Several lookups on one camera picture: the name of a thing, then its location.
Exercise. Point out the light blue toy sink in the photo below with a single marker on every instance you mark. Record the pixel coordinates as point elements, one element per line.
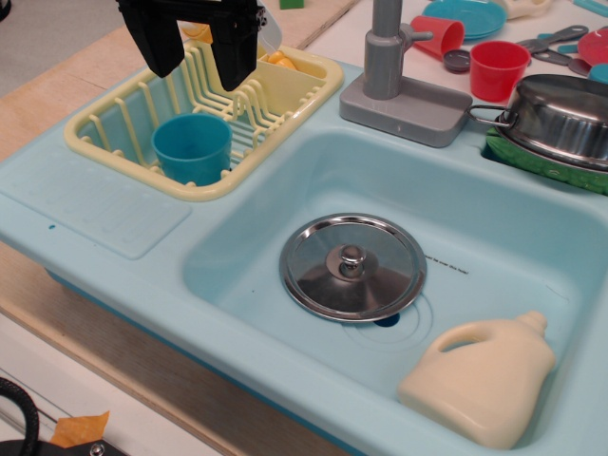
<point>203,276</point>

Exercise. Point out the small grey round lid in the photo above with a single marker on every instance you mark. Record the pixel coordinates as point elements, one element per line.
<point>457,61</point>

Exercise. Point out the red plastic plate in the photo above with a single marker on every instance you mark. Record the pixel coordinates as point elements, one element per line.
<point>593,47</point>

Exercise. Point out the white plastic spatula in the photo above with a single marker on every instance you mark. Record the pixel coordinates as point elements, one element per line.
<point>269,32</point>

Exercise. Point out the blue plastic cup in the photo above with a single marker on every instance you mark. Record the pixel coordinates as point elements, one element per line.
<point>193,148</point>

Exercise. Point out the stainless steel pot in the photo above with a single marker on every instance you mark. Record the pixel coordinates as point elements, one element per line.
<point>558,118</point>

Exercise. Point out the blue plastic plate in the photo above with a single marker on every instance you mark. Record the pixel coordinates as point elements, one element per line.
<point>481,19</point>

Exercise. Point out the yellow plastic dish rack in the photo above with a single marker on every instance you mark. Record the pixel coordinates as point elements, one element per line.
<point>263,111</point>

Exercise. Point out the grey toy utensil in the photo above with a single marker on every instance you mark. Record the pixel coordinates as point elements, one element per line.
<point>537,45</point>

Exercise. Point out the upright red plastic cup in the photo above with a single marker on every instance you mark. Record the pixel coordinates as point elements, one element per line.
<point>495,68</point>

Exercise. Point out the shiny steel pot lid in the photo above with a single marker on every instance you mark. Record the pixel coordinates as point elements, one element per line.
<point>353,268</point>

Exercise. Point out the grey toy faucet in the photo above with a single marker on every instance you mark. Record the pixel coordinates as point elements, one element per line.
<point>384,99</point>

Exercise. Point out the tipped red plastic cup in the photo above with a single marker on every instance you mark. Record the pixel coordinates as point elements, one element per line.
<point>447,35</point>

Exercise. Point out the orange tape piece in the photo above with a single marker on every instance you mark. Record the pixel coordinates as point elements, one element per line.
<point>74,431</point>

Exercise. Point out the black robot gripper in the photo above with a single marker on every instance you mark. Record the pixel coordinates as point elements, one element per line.
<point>154,29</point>

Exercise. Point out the green block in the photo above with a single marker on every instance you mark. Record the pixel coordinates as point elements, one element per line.
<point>291,4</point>

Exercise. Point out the cream toy detergent bottle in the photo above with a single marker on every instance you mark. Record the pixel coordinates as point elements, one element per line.
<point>483,379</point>

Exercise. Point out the yellow plastic utensil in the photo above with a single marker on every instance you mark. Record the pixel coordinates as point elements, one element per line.
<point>279,58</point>

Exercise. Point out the yellow dish brush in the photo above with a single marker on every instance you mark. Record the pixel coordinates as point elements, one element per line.
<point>197,31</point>

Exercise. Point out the cream toy item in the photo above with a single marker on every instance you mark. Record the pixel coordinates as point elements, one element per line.
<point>516,9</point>

